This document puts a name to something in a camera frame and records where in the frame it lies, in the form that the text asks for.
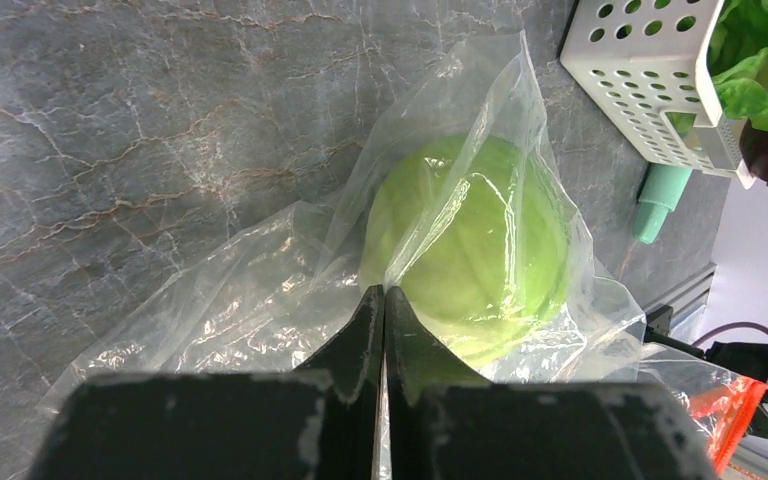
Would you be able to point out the fake green lettuce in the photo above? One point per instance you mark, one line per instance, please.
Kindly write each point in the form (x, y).
(737, 61)

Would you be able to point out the clear zip top bag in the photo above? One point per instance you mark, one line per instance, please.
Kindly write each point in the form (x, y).
(275, 293)

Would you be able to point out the white plastic basket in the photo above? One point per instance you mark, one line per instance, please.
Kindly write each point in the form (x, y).
(644, 64)

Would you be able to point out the fake green cabbage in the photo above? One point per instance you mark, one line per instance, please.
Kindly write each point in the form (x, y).
(497, 269)

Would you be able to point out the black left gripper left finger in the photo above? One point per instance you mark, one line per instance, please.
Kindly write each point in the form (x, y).
(318, 421)

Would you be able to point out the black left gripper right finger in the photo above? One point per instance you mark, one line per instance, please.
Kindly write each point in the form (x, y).
(449, 422)

